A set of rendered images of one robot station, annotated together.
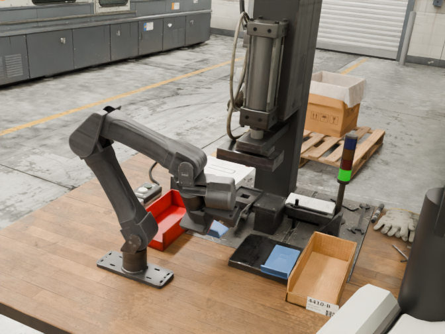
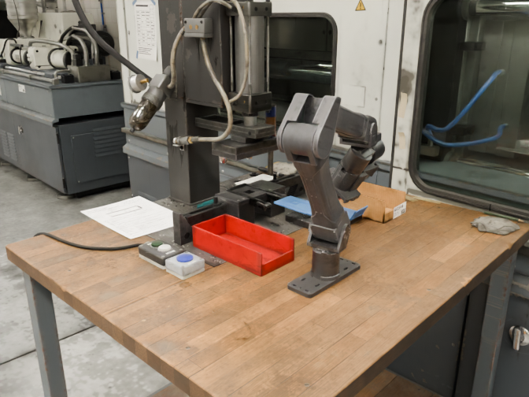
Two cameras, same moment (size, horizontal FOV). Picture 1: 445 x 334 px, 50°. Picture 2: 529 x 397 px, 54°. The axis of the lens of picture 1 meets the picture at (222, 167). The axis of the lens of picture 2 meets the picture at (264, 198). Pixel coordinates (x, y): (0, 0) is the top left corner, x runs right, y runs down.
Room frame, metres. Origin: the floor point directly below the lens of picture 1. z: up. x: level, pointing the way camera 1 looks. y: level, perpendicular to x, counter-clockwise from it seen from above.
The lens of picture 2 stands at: (0.78, 1.26, 1.47)
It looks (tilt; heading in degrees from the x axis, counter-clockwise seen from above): 19 degrees down; 290
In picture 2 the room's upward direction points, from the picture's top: straight up
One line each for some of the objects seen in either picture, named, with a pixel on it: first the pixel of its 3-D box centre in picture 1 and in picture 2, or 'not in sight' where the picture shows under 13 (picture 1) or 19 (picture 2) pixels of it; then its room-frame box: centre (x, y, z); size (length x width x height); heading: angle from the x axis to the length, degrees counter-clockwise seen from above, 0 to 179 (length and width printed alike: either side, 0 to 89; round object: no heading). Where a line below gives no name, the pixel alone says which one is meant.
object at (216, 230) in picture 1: (217, 219); (303, 202); (1.14, 0.00, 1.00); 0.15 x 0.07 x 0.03; 157
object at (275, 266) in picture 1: (281, 258); (339, 207); (1.08, -0.17, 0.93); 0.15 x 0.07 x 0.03; 160
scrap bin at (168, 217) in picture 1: (167, 217); (242, 242); (1.25, 0.15, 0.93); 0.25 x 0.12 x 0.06; 157
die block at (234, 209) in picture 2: (249, 209); (250, 205); (1.33, -0.09, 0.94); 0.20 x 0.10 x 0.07; 67
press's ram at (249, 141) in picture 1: (261, 116); (229, 107); (1.40, -0.11, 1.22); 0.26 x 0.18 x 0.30; 157
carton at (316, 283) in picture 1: (324, 272); (360, 198); (1.03, -0.28, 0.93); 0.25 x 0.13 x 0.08; 157
